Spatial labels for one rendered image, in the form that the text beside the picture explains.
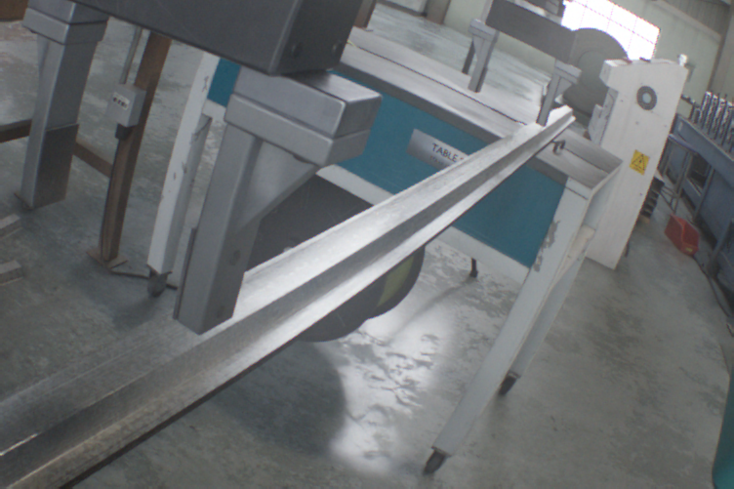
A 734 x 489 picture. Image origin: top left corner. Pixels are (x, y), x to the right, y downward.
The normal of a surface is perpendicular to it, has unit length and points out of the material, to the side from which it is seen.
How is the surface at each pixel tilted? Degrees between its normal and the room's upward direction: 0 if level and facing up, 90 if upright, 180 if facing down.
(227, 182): 90
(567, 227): 90
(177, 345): 0
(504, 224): 90
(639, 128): 90
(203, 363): 75
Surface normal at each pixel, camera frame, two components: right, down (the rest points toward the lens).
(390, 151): -0.48, 0.14
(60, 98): 0.86, 0.42
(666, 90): -0.27, 0.24
